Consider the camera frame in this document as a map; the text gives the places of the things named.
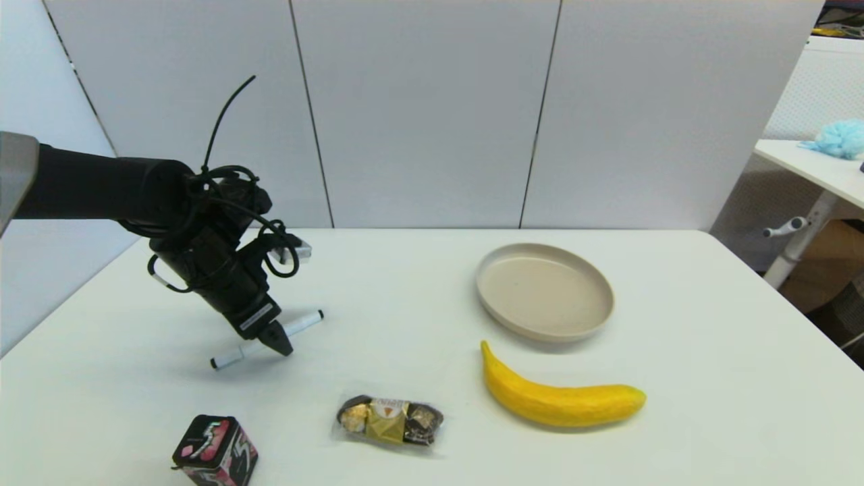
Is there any white marker with black caps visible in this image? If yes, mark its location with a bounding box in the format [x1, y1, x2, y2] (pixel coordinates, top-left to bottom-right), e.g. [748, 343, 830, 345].
[210, 310, 325, 371]

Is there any black pink gum box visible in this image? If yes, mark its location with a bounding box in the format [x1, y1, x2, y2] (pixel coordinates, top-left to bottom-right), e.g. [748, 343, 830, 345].
[171, 414, 259, 486]

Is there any clear pack of wrapped chocolates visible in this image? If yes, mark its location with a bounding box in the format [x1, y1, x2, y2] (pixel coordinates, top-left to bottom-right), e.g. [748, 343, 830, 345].
[335, 394, 446, 452]

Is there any beige round plate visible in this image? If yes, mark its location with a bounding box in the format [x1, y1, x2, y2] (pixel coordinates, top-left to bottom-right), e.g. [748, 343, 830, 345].
[475, 244, 614, 342]

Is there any yellow banana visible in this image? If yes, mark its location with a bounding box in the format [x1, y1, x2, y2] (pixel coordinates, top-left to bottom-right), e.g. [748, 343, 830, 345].
[480, 340, 647, 428]

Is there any brown cardboard box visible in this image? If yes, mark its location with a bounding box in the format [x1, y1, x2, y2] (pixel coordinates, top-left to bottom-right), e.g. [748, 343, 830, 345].
[778, 220, 864, 315]

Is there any white side table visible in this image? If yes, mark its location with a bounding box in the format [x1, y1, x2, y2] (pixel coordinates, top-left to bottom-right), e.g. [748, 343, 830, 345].
[753, 139, 864, 291]

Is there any light blue fluffy cloth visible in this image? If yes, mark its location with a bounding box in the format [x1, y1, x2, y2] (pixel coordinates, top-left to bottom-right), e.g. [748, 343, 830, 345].
[797, 119, 864, 161]

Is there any white perforated partition panel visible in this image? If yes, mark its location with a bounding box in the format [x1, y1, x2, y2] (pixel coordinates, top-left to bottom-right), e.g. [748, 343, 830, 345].
[709, 37, 864, 271]

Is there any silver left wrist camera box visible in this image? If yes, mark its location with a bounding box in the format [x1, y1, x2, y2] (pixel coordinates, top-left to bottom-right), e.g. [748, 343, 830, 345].
[270, 240, 313, 265]

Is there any grey table crank handle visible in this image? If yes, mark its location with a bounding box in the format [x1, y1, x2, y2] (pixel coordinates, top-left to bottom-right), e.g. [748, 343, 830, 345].
[763, 217, 809, 239]

